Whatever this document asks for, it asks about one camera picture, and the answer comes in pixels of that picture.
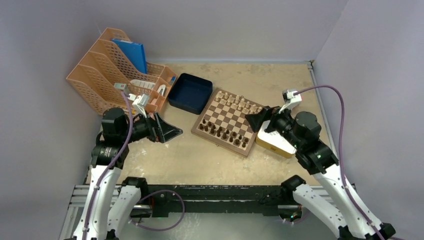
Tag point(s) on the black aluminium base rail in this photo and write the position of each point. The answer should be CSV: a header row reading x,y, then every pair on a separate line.
x,y
267,200

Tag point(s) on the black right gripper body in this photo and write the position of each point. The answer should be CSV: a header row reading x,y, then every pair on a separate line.
x,y
282,124

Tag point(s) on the peach plastic file organizer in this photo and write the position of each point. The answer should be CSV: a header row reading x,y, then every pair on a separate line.
x,y
105,64

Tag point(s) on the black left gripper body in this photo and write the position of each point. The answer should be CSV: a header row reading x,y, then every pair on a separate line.
x,y
143,128

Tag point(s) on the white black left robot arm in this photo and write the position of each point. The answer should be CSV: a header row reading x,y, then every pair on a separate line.
x,y
101,218

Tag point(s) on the wooden chess board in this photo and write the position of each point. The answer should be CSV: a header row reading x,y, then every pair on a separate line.
x,y
223,122

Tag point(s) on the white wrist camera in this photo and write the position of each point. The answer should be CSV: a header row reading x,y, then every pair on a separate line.
x,y
291,99
139,103

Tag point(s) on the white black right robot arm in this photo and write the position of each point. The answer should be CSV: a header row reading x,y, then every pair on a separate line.
x,y
347,216

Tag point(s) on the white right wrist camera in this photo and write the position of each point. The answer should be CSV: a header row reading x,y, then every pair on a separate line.
x,y
291,99

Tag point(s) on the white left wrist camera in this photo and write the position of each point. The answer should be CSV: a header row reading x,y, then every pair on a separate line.
x,y
139,103

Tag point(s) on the blue folder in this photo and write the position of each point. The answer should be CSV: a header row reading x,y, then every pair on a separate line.
x,y
134,52

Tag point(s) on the gold metal tin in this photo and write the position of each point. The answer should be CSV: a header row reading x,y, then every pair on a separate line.
x,y
274,142

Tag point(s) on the white paper pack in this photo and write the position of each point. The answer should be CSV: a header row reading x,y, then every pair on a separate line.
x,y
143,83

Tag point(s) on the grey box red label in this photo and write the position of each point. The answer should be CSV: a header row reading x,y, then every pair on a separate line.
x,y
122,87

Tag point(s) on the dark blue tray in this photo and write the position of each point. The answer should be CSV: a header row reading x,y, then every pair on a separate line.
x,y
190,93

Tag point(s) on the white stapler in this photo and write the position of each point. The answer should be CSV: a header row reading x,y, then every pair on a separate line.
x,y
162,89

